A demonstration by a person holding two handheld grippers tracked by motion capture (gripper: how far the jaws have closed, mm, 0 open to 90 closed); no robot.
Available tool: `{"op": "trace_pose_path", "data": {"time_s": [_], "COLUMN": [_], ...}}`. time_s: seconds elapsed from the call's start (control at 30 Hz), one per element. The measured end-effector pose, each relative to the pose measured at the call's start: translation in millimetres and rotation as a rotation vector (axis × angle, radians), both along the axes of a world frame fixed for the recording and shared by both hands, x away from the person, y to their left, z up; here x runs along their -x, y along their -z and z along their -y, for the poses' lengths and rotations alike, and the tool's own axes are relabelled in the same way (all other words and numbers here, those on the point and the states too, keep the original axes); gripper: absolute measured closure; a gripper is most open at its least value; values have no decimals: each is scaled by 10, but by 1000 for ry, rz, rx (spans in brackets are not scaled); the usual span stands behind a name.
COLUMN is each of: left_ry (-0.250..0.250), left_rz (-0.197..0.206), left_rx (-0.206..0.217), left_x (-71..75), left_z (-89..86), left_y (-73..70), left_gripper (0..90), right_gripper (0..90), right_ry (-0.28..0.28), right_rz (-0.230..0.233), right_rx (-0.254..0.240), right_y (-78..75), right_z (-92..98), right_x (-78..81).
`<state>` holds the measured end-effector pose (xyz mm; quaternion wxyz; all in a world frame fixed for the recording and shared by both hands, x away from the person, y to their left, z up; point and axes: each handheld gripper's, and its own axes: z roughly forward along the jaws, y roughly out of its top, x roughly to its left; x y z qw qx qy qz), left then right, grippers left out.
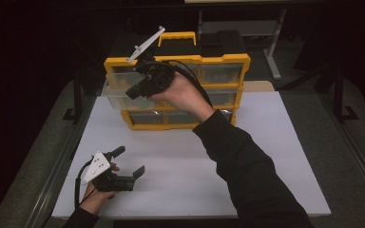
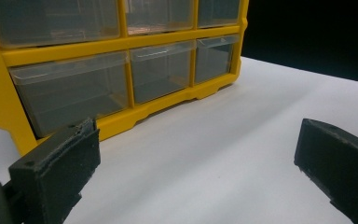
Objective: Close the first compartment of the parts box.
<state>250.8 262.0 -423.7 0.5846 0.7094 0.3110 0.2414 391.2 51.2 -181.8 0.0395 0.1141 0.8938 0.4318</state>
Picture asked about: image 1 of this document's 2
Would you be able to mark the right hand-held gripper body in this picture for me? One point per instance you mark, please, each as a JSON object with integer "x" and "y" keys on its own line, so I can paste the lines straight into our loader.
{"x": 157, "y": 77}

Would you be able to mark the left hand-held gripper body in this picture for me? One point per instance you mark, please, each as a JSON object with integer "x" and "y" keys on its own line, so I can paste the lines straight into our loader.
{"x": 112, "y": 182}

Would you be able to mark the clear plastic drawer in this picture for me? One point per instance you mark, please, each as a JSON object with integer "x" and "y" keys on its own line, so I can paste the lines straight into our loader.
{"x": 120, "y": 95}

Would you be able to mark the yellow organizer cabinet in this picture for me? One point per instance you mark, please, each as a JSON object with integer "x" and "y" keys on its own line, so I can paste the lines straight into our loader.
{"x": 231, "y": 59}

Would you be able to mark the person's left hand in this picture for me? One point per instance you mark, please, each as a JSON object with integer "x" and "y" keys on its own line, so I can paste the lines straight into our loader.
{"x": 93, "y": 199}

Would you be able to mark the person's right hand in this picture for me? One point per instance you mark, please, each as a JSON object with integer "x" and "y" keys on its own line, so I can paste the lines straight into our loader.
{"x": 183, "y": 98}

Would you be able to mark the black metal stand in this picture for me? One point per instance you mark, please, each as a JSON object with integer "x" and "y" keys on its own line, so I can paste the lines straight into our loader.
{"x": 77, "y": 95}
{"x": 339, "y": 95}

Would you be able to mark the grid of clear organizer bins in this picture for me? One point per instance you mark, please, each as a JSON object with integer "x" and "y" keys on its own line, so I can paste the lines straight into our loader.
{"x": 221, "y": 74}

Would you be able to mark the aluminium frame rail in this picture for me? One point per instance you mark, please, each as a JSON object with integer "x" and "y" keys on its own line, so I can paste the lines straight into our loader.
{"x": 358, "y": 158}
{"x": 60, "y": 164}

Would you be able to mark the white metal desk frame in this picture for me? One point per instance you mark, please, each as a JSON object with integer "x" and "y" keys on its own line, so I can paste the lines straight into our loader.
{"x": 273, "y": 47}

